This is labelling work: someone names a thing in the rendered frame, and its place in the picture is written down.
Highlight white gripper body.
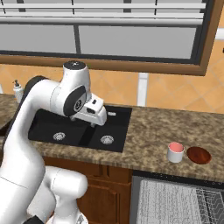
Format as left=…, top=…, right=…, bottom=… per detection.
left=70, top=104, right=109, bottom=127

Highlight white window blinds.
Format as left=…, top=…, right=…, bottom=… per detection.
left=0, top=0, right=207, bottom=26

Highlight white soap dispenser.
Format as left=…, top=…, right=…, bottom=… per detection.
left=12, top=79, right=25, bottom=104

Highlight wooden cupboard door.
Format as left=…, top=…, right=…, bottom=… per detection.
left=118, top=182, right=131, bottom=224
left=76, top=177, right=121, bottom=224

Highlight narrow wooden drawer front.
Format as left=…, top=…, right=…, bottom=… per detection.
left=105, top=164, right=133, bottom=186

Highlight black double sink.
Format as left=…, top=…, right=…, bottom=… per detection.
left=28, top=104, right=133, bottom=154

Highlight wide wooden drawer front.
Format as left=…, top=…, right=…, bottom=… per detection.
left=43, top=156, right=105, bottom=179

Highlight white cup pink inside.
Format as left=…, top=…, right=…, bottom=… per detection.
left=166, top=141, right=186, bottom=164

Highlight grey dishwasher door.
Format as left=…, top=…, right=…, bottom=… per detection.
left=129, top=174, right=211, bottom=224

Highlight wooden framed window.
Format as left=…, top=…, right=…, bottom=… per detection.
left=0, top=0, right=224, bottom=77

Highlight dishwasher wire rack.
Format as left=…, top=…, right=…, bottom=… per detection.
left=195, top=186, right=224, bottom=224

